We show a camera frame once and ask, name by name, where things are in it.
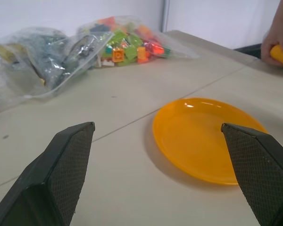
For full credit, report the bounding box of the person's bare hand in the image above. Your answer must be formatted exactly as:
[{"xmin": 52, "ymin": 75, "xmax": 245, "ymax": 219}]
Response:
[{"xmin": 260, "ymin": 0, "xmax": 283, "ymax": 70}]

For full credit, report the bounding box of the grey vertical wall post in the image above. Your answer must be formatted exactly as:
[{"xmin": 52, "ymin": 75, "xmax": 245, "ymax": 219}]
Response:
[{"xmin": 160, "ymin": 0, "xmax": 170, "ymax": 33}]

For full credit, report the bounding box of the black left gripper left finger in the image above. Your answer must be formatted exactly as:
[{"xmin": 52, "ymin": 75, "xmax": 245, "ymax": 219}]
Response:
[{"xmin": 0, "ymin": 121, "xmax": 96, "ymax": 226}]

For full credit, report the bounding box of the orange plastic plate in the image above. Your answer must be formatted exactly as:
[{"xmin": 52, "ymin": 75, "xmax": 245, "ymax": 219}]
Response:
[{"xmin": 152, "ymin": 97, "xmax": 268, "ymax": 186}]

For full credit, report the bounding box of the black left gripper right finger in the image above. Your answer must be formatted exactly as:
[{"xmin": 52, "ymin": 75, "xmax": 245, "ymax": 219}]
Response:
[{"xmin": 221, "ymin": 122, "xmax": 283, "ymax": 226}]

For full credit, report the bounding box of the clear bag of dark parts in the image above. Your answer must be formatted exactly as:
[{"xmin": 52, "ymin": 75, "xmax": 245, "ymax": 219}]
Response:
[{"xmin": 0, "ymin": 26, "xmax": 116, "ymax": 112}]

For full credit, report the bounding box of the clear bag of colourful bricks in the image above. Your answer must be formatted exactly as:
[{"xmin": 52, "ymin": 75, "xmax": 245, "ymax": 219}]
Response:
[{"xmin": 76, "ymin": 15, "xmax": 200, "ymax": 68}]

